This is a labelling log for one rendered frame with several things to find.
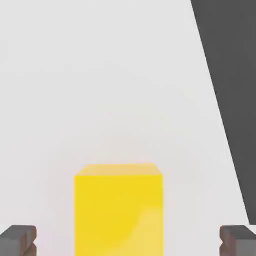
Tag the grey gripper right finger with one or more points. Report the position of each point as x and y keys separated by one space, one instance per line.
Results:
x=240 y=243

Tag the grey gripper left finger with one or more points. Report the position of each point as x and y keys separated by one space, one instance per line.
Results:
x=14 y=242

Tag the small yellow cube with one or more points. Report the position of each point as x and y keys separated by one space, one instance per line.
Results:
x=118 y=212

